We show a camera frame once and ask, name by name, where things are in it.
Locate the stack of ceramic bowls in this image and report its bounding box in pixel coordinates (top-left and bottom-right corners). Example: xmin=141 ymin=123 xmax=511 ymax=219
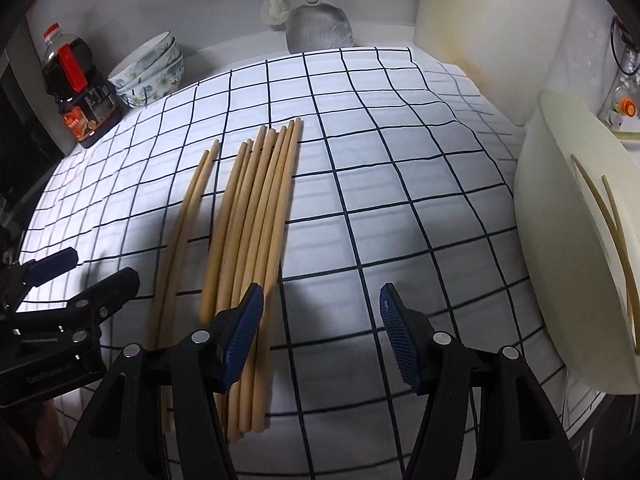
xmin=114 ymin=47 xmax=183 ymax=96

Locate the white plastic basin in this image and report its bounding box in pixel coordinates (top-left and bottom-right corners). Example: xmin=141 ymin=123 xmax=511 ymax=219
xmin=514 ymin=89 xmax=640 ymax=396

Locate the white cutting board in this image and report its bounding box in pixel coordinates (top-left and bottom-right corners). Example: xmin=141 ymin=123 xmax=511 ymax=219
xmin=412 ymin=0 xmax=573 ymax=126

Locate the black kitchen appliance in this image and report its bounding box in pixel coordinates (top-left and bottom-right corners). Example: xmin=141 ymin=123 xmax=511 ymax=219
xmin=0 ymin=25 xmax=66 ymax=201

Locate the orange knob gas fitting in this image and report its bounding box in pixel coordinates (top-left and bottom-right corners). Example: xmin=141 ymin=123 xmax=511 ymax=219
xmin=600 ymin=75 xmax=640 ymax=131

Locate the black cable loop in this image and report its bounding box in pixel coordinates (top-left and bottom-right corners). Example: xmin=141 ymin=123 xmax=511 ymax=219
xmin=610 ymin=15 xmax=640 ymax=77

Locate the white black checked cloth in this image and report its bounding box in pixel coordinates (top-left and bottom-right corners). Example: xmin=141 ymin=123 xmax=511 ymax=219
xmin=20 ymin=46 xmax=611 ymax=480

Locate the long wooden chopstick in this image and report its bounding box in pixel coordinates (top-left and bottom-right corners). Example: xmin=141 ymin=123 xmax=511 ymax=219
xmin=157 ymin=139 xmax=222 ymax=433
xmin=571 ymin=155 xmax=640 ymax=353
xmin=147 ymin=149 xmax=211 ymax=356
xmin=601 ymin=175 xmax=640 ymax=323

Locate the dark sauce bottle red handle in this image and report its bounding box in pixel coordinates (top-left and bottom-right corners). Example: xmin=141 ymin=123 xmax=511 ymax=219
xmin=41 ymin=22 xmax=123 ymax=150

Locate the metal cooking spatula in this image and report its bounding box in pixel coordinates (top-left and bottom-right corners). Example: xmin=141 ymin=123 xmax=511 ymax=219
xmin=286 ymin=0 xmax=357 ymax=55

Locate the bundle of wooden chopsticks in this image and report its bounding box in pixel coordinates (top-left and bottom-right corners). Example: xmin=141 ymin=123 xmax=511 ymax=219
xmin=200 ymin=116 xmax=305 ymax=443

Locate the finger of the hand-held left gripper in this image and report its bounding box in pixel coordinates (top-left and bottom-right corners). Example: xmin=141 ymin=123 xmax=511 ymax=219
xmin=0 ymin=247 xmax=80 ymax=318
xmin=14 ymin=266 xmax=141 ymax=361

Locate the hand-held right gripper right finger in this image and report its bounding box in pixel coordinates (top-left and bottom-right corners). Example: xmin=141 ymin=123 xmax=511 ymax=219
xmin=378 ymin=282 xmax=593 ymax=480

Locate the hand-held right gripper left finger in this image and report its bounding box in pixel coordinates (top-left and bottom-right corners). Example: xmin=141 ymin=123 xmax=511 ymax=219
xmin=47 ymin=282 xmax=265 ymax=480

